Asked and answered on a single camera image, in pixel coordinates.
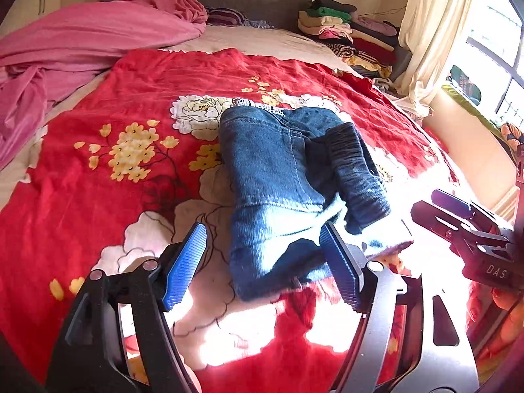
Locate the blue denim pants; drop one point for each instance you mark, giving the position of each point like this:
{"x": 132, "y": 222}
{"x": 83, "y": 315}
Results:
{"x": 270, "y": 172}

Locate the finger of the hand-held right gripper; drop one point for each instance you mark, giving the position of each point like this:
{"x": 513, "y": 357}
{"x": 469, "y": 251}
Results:
{"x": 434, "y": 215}
{"x": 450, "y": 201}

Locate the red floral blanket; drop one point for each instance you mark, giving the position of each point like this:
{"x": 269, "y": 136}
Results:
{"x": 102, "y": 196}

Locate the pile of folded clothes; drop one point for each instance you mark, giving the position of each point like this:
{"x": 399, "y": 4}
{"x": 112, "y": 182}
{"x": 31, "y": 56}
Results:
{"x": 352, "y": 37}

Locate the cream curtain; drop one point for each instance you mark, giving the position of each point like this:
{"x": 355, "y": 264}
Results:
{"x": 434, "y": 28}

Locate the striped pillow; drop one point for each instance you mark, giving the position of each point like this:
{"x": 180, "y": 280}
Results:
{"x": 229, "y": 17}

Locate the barred window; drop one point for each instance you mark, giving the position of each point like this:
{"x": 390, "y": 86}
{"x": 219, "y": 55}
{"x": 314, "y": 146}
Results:
{"x": 499, "y": 57}

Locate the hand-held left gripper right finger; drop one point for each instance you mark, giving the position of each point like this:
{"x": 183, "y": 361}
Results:
{"x": 339, "y": 262}

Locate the person's right hand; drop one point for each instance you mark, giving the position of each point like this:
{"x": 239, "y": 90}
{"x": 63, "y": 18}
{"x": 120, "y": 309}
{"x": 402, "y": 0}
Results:
{"x": 509, "y": 299}

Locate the pink blanket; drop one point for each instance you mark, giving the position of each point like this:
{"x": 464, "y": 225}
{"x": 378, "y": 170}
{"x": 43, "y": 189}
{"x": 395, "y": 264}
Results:
{"x": 82, "y": 37}

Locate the green patterned sill cloth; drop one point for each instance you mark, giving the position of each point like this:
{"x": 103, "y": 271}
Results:
{"x": 466, "y": 90}

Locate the white wardrobe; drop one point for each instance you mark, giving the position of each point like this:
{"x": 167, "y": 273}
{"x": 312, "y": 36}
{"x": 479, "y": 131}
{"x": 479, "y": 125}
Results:
{"x": 32, "y": 4}

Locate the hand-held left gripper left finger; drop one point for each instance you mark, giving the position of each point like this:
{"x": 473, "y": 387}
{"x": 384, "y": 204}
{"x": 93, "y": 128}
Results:
{"x": 184, "y": 270}

